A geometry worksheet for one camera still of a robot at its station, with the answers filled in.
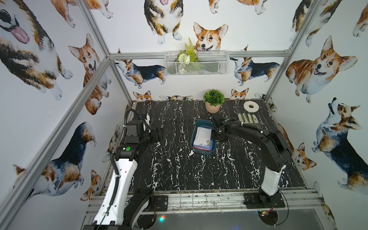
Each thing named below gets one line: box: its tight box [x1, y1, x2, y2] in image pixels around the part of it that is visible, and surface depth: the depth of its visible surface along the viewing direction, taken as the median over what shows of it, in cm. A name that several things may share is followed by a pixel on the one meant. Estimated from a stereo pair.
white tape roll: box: [243, 101, 260, 113], surface depth 120 cm
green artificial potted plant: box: [203, 89, 226, 113], surface depth 103 cm
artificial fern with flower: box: [176, 37, 199, 75], surface depth 84 cm
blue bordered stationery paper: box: [192, 126, 214, 152], surface depth 97 cm
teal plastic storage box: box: [190, 119, 218, 154], surface depth 97 cm
